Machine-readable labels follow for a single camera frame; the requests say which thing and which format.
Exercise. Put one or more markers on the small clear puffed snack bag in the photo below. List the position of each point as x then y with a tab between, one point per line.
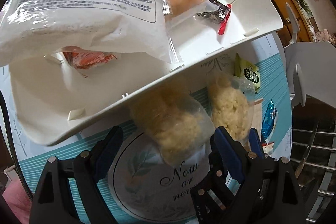
231	108

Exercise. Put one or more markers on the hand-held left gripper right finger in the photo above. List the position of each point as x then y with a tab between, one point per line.
228	155

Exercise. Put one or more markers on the large white blue packet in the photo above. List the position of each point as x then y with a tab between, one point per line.
78	11

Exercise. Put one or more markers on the pink blanket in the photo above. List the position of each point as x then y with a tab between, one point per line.
13	203

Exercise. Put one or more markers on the grey office chair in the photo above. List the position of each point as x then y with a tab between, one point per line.
307	69

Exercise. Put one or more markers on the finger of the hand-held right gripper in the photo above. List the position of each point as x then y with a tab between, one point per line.
210	184
256	144

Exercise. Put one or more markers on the large clear puffed snack bag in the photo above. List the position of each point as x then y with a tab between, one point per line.
170	127

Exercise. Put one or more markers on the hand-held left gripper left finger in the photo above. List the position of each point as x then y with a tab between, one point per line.
105	154

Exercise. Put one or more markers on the green white packet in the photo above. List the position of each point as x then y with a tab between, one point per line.
248	74

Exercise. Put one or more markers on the blue foil packet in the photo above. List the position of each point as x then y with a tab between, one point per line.
269	119

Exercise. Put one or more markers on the metal window grille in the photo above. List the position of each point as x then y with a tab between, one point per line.
315	161

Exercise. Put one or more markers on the red round candy packet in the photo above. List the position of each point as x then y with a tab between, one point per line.
89	59

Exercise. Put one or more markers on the white plastic storage box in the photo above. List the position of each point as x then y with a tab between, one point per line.
131	82

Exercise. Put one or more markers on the dark snack red wrapper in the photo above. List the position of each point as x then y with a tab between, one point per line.
215	13

